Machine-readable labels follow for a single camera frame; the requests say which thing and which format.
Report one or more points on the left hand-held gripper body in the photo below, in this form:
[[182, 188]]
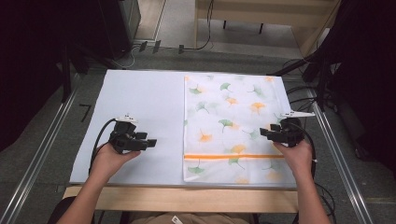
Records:
[[124, 141]]

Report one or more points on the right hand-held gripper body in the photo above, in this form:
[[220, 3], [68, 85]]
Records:
[[289, 135]]

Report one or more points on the leaf print mesh laundry bag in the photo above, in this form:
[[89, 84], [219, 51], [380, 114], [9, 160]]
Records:
[[224, 109]]

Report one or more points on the person's right hand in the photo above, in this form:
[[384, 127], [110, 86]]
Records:
[[299, 160]]

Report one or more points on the person's left hand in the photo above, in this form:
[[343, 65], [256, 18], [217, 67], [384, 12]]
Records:
[[104, 163]]

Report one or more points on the white table cover sheet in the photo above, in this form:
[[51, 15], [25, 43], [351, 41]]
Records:
[[140, 93]]

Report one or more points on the black stand leg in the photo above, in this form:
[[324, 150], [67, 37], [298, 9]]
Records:
[[66, 77], [322, 84]]

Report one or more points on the light wooden table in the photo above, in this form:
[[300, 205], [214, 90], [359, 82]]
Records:
[[186, 200]]

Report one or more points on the white clothing tag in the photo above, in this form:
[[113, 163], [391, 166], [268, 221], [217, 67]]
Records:
[[176, 220]]

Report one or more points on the person's beige trousers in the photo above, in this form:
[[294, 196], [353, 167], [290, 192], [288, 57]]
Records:
[[199, 218]]

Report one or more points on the dark curtain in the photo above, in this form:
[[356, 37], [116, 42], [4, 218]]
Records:
[[370, 77], [25, 62]]

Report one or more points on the black cabinet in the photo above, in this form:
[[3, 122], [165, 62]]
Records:
[[121, 25]]

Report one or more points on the light wooden bench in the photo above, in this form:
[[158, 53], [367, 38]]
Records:
[[249, 12]]

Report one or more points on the metal floor rail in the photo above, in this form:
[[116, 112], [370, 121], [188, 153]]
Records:
[[40, 155], [339, 158]]

